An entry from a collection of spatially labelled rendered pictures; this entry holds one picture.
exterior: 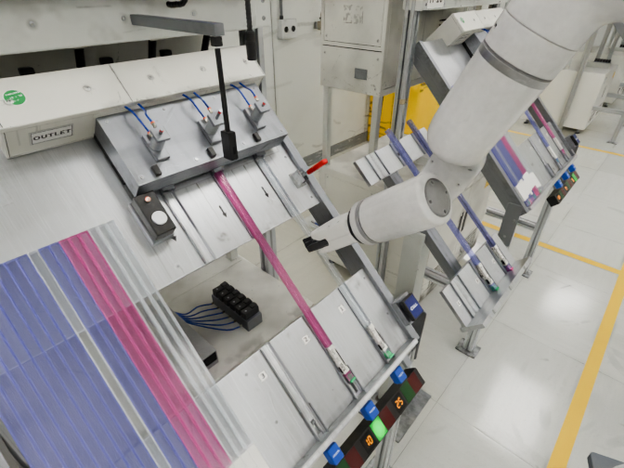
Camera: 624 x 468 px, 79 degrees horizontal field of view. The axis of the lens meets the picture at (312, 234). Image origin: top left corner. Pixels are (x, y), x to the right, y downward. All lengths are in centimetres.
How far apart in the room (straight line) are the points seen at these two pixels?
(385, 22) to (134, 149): 114
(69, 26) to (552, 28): 64
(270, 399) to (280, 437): 6
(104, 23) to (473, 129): 58
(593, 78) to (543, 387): 367
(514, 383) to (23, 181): 178
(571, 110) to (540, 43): 461
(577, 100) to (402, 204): 453
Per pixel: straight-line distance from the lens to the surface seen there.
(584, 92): 504
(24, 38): 73
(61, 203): 72
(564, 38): 49
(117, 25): 77
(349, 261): 90
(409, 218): 59
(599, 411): 198
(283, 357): 74
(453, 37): 170
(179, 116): 77
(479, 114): 51
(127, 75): 78
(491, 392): 183
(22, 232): 71
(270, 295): 115
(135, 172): 69
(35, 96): 73
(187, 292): 121
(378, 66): 164
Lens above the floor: 140
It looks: 34 degrees down
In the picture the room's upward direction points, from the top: straight up
